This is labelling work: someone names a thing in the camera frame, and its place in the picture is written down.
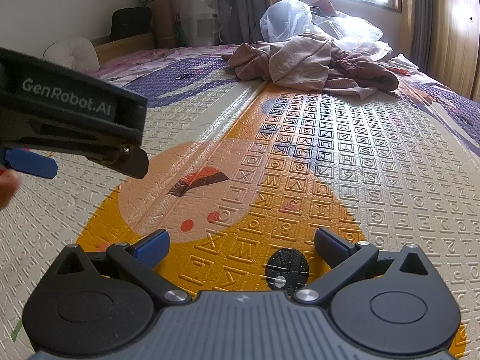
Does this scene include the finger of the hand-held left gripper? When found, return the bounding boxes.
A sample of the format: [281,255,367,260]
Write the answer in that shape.
[0,147,59,180]
[80,144,150,180]

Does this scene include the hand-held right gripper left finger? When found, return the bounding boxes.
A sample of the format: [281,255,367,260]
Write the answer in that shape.
[55,228,193,307]

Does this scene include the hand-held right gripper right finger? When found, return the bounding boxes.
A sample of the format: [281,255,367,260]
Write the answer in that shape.
[292,227,430,305]

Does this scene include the pink striped top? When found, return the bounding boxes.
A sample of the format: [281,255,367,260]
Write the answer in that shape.
[262,32,340,91]

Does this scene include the person's left hand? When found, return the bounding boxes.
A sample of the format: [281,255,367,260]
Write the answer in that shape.
[0,172,21,211]

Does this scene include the white pillow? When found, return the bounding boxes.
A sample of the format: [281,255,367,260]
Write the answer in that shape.
[42,37,100,72]

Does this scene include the pink floral bed sheet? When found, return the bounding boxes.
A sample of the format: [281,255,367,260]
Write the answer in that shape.
[95,43,244,83]

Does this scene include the wooden headboard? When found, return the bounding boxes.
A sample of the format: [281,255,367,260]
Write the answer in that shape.
[92,34,156,64]

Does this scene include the black bag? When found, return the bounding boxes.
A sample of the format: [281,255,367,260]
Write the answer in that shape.
[110,7,152,42]

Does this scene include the mauve top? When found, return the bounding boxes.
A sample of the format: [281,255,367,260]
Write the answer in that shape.
[222,42,274,81]

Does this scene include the beige striped garment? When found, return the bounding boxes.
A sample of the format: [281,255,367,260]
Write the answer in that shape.
[322,77,381,101]

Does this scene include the mauve elastic-waist pants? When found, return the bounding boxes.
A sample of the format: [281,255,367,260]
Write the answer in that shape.
[330,50,399,92]

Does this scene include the grey curtain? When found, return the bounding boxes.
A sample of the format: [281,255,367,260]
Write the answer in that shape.
[217,0,278,44]
[410,5,432,70]

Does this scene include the clear plastic wrapper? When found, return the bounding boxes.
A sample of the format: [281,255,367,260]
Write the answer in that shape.
[390,53,420,75]

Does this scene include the white plastic bag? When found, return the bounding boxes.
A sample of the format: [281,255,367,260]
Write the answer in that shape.
[260,0,314,42]

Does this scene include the clear plastic bag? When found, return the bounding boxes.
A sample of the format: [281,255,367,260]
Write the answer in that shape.
[311,11,392,55]

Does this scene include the red box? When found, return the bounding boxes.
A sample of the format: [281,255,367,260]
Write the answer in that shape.
[310,0,338,15]

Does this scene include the wooden wardrobe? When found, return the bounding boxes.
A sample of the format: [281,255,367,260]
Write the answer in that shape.
[427,0,480,100]

